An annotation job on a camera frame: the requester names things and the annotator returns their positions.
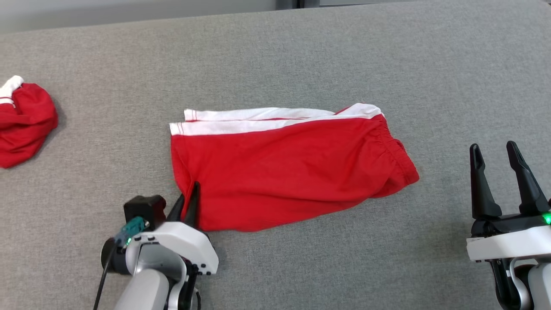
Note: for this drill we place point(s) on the red and white shirt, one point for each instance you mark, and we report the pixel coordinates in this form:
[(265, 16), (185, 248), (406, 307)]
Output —
[(26, 125)]

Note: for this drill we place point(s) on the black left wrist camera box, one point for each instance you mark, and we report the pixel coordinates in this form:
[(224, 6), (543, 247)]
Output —
[(144, 210)]

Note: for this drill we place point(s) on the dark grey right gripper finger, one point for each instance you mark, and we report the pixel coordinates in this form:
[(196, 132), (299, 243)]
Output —
[(482, 189), (529, 189)]

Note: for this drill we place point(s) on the grey metal partition post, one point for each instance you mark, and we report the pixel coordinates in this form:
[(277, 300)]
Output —
[(286, 3)]

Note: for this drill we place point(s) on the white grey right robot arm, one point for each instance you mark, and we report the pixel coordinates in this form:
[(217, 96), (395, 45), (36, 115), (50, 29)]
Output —
[(540, 286)]

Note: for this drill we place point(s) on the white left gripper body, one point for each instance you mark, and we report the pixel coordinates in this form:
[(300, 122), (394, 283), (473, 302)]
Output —
[(185, 245)]

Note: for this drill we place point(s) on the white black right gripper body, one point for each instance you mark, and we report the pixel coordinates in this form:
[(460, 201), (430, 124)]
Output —
[(508, 243)]

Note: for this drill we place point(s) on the red shorts with white stripes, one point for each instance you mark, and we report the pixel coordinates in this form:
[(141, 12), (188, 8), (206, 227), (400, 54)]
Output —
[(280, 172)]

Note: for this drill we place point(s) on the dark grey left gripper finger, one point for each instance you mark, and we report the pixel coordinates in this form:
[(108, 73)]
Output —
[(176, 213), (192, 206)]

